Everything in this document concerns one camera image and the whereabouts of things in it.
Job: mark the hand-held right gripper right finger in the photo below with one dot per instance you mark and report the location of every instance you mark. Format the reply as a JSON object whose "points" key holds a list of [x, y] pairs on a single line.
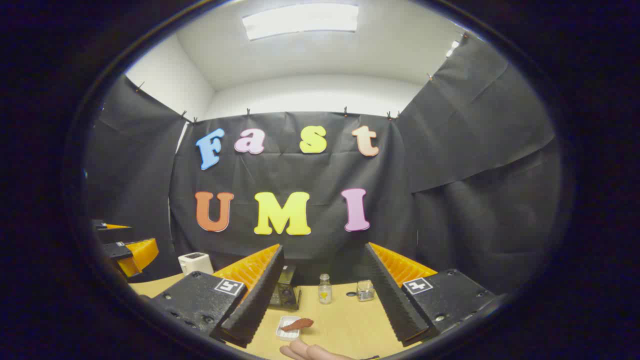
{"points": [[387, 295]]}

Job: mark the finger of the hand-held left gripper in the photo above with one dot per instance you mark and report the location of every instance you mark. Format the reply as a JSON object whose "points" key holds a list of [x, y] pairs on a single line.
{"points": [[112, 235], [137, 255]]}

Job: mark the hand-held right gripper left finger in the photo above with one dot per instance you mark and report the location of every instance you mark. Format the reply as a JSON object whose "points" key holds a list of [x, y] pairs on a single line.
{"points": [[257, 295]]}

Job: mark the black electric oven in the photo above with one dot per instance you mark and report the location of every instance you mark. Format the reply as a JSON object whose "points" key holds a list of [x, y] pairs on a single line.
{"points": [[286, 295]]}

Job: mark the reddish brown meat steak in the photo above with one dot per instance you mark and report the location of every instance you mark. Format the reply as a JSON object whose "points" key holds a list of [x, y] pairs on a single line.
{"points": [[299, 324]]}

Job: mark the white rectangular tray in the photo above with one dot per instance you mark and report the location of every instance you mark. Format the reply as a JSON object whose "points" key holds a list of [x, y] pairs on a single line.
{"points": [[286, 335]]}

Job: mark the white toaster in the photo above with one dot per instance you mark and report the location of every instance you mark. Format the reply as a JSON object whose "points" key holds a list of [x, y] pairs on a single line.
{"points": [[195, 262]]}

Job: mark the clear glass bottle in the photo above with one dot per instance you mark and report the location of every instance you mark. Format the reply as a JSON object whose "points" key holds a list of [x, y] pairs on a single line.
{"points": [[325, 290]]}

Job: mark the black backdrop cloth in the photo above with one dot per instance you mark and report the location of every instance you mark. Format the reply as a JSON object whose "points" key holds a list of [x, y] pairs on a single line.
{"points": [[300, 172]]}

